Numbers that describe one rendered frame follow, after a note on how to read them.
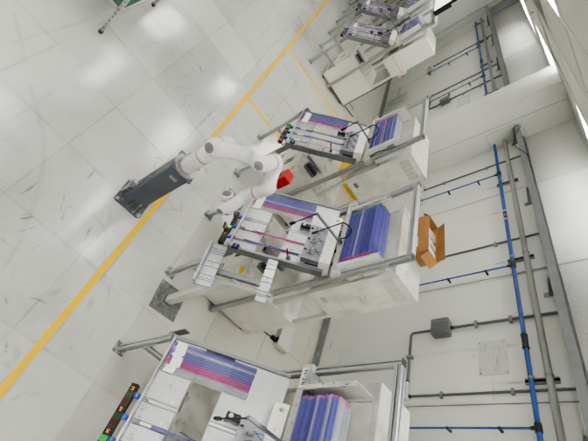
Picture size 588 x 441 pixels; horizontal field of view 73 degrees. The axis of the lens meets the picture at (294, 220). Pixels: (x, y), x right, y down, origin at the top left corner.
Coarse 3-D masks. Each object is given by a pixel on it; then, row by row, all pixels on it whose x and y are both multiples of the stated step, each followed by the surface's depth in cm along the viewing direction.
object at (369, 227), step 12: (360, 216) 294; (372, 216) 285; (384, 216) 284; (348, 228) 292; (360, 228) 282; (372, 228) 273; (384, 228) 278; (348, 240) 281; (360, 240) 272; (372, 240) 264; (384, 240) 272; (348, 252) 270; (360, 252) 261; (372, 252) 257; (384, 252) 266
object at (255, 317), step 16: (272, 224) 351; (272, 240) 344; (240, 256) 337; (240, 272) 315; (256, 272) 317; (288, 272) 347; (240, 288) 318; (256, 288) 311; (272, 288) 325; (256, 304) 327; (272, 304) 320; (288, 304) 334; (240, 320) 352; (256, 320) 343; (272, 320) 336; (288, 320) 329
